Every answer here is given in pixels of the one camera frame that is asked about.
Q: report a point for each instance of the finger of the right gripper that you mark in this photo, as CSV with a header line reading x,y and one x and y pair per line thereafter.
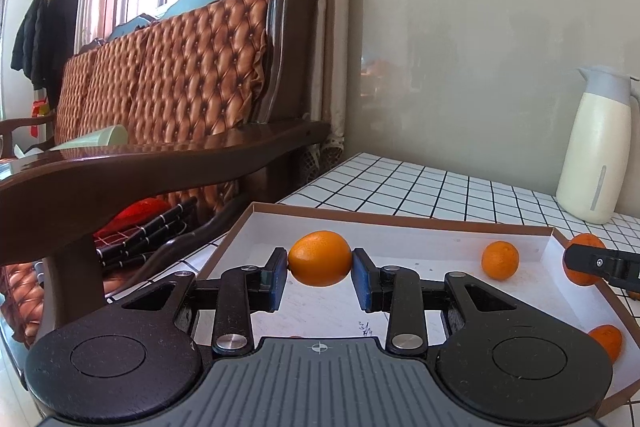
x,y
619,268

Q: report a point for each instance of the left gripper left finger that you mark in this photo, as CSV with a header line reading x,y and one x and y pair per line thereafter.
x,y
180,352

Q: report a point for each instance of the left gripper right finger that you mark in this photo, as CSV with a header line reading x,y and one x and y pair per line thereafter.
x,y
459,351

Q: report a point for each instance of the orange mandarin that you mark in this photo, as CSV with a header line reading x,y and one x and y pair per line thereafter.
x,y
582,278
610,338
500,260

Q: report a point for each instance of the small orange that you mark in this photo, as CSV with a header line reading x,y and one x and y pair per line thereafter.
x,y
320,259

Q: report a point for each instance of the cream thermos jug grey lid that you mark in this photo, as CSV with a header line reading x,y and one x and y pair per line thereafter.
x,y
597,154

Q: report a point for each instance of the red bag on sofa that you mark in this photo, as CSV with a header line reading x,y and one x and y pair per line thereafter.
x,y
136,214

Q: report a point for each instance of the green rolled paper tube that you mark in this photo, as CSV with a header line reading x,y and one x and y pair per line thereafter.
x,y
109,136

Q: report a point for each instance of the wooden sofa orange cushion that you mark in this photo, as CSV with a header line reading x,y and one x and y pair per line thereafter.
x,y
208,98

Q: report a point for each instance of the black jacket on rack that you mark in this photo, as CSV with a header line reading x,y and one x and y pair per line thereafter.
x,y
43,44

